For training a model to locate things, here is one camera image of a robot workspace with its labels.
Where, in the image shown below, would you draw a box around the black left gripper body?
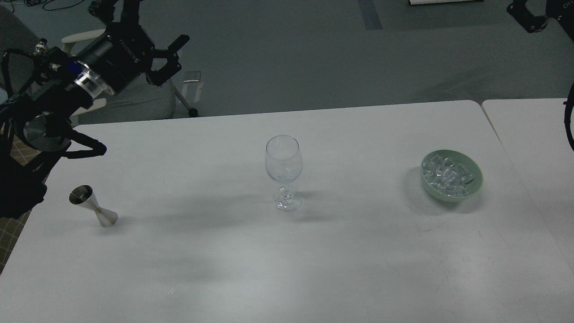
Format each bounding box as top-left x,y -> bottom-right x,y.
76,24 -> 155,94

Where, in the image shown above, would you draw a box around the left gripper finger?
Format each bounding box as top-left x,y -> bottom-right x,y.
146,35 -> 190,87
88,0 -> 142,25

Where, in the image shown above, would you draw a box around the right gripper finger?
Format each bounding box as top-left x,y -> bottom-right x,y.
507,0 -> 548,33

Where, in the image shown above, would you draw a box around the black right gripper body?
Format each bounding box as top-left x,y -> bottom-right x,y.
545,0 -> 574,22

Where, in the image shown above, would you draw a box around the steel double jigger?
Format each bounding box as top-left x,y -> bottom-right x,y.
69,185 -> 119,227

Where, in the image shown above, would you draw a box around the clear ice cubes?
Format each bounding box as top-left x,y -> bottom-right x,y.
422,153 -> 475,197

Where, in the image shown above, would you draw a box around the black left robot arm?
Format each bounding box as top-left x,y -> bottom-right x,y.
0,0 -> 190,218

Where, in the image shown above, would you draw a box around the clear wine glass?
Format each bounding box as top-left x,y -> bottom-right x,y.
265,135 -> 303,211

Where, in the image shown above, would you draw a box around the grey office chair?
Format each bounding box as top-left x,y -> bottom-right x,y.
0,5 -> 187,125

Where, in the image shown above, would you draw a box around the green bowl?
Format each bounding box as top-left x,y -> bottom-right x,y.
419,149 -> 484,204

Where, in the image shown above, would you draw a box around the beige checkered cushion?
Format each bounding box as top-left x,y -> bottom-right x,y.
0,136 -> 39,272

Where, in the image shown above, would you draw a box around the black floor cable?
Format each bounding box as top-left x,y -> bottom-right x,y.
0,0 -> 86,12

